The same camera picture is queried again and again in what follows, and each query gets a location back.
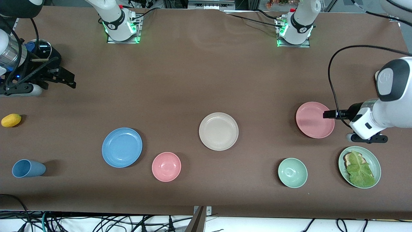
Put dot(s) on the green lettuce leaf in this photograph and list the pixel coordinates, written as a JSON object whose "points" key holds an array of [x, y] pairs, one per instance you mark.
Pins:
{"points": [[360, 170]]}

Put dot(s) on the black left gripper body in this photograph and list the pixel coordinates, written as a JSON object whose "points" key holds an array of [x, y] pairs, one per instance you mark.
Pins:
{"points": [[351, 112]]}

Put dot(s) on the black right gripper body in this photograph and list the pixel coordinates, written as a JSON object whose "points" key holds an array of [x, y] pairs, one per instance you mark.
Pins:
{"points": [[41, 66]]}

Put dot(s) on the blue plate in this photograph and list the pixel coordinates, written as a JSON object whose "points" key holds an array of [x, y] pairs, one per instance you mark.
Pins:
{"points": [[121, 147]]}

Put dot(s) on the brown table cover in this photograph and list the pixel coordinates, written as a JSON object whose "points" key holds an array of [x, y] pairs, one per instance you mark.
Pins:
{"points": [[206, 80]]}

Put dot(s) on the green plate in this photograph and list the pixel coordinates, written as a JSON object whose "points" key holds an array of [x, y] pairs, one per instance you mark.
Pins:
{"points": [[375, 161]]}

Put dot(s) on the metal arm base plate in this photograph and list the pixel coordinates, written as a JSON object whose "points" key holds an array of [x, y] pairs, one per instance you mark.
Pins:
{"points": [[124, 42], [294, 45]]}

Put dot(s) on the beige plate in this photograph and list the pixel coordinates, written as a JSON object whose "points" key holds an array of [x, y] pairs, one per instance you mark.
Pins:
{"points": [[219, 131]]}

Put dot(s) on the green bowl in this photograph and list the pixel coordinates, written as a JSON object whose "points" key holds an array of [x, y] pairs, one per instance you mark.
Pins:
{"points": [[292, 172]]}

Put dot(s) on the brown wooden post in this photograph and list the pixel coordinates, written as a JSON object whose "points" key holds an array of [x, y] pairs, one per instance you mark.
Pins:
{"points": [[197, 222]]}

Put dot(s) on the toasted bread slice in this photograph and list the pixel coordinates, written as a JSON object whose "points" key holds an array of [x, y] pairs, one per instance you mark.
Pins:
{"points": [[347, 158]]}

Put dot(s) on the blue cup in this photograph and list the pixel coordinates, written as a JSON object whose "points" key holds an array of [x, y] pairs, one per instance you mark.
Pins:
{"points": [[29, 168]]}

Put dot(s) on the yellow lemon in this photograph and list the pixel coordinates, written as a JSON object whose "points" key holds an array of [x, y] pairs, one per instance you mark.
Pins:
{"points": [[11, 120]]}

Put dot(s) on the pink bowl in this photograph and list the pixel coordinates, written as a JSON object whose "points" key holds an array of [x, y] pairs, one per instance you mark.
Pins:
{"points": [[166, 167]]}

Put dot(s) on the orange floral decoration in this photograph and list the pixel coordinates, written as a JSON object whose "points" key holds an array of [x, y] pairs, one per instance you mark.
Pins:
{"points": [[278, 2]]}

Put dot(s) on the small metal bracket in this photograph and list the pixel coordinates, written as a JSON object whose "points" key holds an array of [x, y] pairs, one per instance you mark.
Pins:
{"points": [[208, 211]]}

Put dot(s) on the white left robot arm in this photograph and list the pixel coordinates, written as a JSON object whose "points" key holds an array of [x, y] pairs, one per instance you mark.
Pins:
{"points": [[396, 112]]}

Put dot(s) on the pink plate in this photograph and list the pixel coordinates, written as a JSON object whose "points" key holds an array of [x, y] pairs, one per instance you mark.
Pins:
{"points": [[312, 124]]}

